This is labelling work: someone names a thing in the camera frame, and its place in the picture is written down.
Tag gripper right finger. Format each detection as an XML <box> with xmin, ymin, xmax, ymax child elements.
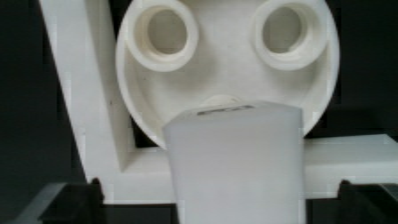
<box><xmin>337</xmin><ymin>180</ymin><xmax>398</xmax><ymax>224</ymax></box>

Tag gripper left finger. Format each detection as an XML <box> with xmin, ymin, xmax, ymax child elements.
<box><xmin>11</xmin><ymin>179</ymin><xmax>107</xmax><ymax>224</ymax></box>

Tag white stool leg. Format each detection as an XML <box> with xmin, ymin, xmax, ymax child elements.
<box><xmin>164</xmin><ymin>102</ymin><xmax>306</xmax><ymax>224</ymax></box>

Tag white round stool seat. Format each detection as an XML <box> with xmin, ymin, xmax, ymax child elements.
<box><xmin>116</xmin><ymin>0</ymin><xmax>340</xmax><ymax>145</ymax></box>

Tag white L-shaped obstacle fence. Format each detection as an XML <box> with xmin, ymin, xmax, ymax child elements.
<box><xmin>40</xmin><ymin>0</ymin><xmax>398</xmax><ymax>204</ymax></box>

